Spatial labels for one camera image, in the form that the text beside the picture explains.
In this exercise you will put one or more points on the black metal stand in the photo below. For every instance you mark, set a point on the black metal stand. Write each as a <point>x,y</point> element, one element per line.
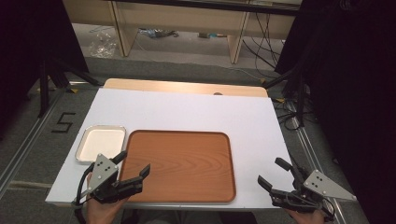
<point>300,99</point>
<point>44,90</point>

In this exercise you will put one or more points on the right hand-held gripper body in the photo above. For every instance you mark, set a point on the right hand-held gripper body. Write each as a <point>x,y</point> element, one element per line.
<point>320,185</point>

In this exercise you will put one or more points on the person's left hand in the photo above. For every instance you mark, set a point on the person's left hand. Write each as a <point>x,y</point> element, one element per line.
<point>104,211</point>

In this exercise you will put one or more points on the white rectangular metal-rimmed dish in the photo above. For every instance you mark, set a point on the white rectangular metal-rimmed dish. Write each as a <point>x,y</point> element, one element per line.
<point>101,147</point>

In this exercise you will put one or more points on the small brown floor item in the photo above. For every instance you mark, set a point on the small brown floor item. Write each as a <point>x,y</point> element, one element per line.
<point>211,35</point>

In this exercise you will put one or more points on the aluminium floor rail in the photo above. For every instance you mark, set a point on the aluminium floor rail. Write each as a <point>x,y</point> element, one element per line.
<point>311,149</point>
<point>29,140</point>

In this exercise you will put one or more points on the crumpled blue plastic wrap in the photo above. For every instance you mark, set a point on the crumpled blue plastic wrap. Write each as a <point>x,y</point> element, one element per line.
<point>157,33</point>

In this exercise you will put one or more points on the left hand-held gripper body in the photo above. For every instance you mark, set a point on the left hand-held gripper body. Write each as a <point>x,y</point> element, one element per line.
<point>103,173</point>

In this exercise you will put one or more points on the clear plastic bag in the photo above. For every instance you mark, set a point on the clear plastic bag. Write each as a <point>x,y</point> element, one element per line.
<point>102,46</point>

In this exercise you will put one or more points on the person's right hand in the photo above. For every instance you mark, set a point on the person's right hand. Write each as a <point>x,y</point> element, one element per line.
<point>306,217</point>

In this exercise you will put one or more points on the black curtain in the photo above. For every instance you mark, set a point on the black curtain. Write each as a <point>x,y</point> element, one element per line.
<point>358,77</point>
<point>28,37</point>

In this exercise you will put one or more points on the white table cover sheet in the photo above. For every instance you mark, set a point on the white table cover sheet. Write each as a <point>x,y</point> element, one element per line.
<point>193,112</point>

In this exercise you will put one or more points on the brown wooden tray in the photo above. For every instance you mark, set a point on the brown wooden tray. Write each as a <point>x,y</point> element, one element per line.
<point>179,166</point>

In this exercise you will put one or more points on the light wooden desk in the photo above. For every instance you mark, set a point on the light wooden desk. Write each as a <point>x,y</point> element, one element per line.
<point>183,14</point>

